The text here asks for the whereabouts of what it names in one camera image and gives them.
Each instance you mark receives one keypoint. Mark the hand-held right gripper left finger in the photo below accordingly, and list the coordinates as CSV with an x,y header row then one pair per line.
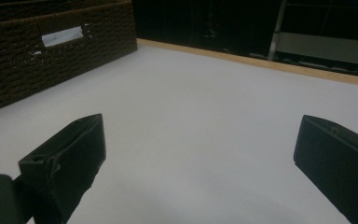
x,y
71,155

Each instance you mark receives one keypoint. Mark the white metal stand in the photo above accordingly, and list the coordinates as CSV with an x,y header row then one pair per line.
x,y
323,46

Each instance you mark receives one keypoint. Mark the brown woven basket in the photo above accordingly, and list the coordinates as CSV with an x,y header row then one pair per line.
x,y
18,71

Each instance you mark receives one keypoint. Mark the white table mat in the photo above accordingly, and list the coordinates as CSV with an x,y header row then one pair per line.
x,y
192,109

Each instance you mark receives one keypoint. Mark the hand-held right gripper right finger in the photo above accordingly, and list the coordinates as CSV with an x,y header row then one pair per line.
x,y
338,161

